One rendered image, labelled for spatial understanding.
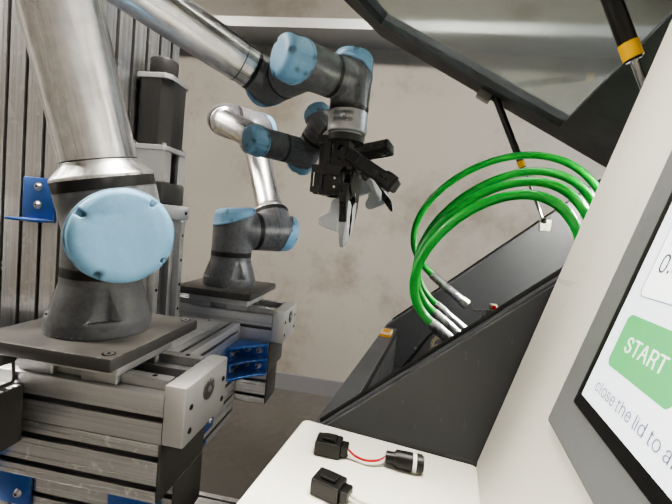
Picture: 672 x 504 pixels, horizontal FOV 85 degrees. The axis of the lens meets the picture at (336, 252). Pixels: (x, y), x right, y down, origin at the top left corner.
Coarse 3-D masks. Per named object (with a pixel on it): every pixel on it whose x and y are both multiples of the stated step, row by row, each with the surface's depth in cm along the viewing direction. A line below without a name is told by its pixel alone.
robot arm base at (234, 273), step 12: (216, 252) 103; (216, 264) 103; (228, 264) 103; (240, 264) 104; (204, 276) 104; (216, 276) 102; (228, 276) 102; (240, 276) 104; (252, 276) 108; (228, 288) 102; (240, 288) 103
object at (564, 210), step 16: (512, 192) 50; (528, 192) 50; (544, 192) 49; (464, 208) 52; (480, 208) 52; (560, 208) 48; (448, 224) 53; (576, 224) 48; (432, 240) 54; (416, 272) 54; (416, 288) 55; (416, 304) 55; (432, 320) 54; (448, 336) 53
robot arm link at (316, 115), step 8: (312, 104) 96; (320, 104) 95; (304, 112) 97; (312, 112) 95; (320, 112) 94; (328, 112) 94; (312, 120) 95; (320, 120) 93; (312, 128) 95; (320, 128) 93; (312, 136) 96; (320, 144) 95
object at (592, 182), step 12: (504, 156) 72; (516, 156) 72; (528, 156) 71; (540, 156) 70; (552, 156) 70; (468, 168) 74; (480, 168) 74; (576, 168) 68; (456, 180) 75; (588, 180) 68; (420, 216) 78
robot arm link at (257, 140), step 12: (216, 108) 125; (228, 108) 115; (216, 120) 113; (228, 120) 107; (240, 120) 102; (216, 132) 117; (228, 132) 106; (240, 132) 99; (252, 132) 89; (264, 132) 91; (276, 132) 94; (240, 144) 104; (252, 144) 90; (264, 144) 91; (276, 144) 93; (288, 144) 95; (264, 156) 94; (276, 156) 95; (288, 156) 96
